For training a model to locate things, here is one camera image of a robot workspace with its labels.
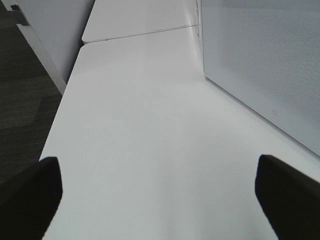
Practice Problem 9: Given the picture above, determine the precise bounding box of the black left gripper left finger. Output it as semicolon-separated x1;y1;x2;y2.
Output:
0;157;63;240

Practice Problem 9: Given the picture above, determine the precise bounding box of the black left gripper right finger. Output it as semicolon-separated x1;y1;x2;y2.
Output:
254;154;320;240

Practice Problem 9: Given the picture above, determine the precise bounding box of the white microwave door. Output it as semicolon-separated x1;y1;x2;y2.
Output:
201;0;320;153

